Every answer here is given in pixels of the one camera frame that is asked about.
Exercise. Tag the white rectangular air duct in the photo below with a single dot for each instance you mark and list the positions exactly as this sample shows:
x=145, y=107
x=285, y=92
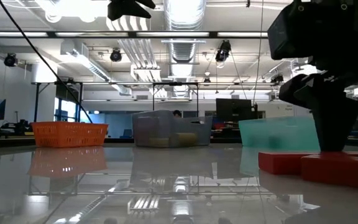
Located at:
x=82, y=60

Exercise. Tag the frame bar with light strips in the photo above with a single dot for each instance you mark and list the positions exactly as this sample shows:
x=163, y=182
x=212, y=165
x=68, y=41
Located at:
x=213, y=34

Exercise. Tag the yellow cylinder block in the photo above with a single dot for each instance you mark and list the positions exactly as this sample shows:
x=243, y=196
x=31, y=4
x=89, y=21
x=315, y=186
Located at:
x=186, y=139

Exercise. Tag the black monitor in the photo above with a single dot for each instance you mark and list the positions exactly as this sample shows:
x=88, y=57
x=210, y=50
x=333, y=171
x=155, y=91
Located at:
x=233, y=110

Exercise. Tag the black metal table frame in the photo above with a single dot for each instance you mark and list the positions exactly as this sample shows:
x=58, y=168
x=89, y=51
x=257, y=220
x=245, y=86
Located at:
x=222, y=140

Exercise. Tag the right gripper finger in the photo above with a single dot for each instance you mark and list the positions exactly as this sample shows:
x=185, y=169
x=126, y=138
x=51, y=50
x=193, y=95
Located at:
x=334, y=112

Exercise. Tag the black overhead camera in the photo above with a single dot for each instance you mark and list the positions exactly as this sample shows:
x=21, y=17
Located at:
x=224, y=49

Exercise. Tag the person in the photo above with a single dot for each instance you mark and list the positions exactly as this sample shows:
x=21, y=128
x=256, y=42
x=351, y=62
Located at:
x=177, y=114

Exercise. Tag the black background station frame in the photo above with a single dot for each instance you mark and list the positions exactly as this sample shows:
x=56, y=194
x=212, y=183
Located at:
x=175, y=83
x=37, y=102

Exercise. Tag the orange plastic basket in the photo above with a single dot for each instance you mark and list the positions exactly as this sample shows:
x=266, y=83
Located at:
x=68, y=133

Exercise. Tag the grey plastic bin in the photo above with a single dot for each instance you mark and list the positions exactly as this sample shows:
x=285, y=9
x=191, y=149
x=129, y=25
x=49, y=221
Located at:
x=154, y=127

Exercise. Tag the silver ventilation duct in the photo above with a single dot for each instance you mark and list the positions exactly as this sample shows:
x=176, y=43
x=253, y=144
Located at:
x=183, y=49

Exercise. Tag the black ceiling spotlight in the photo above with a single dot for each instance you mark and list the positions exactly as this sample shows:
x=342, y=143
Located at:
x=277, y=79
x=116, y=56
x=10, y=60

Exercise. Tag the teal plastic bin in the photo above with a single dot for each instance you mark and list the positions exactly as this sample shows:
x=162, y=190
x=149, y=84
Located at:
x=259, y=130

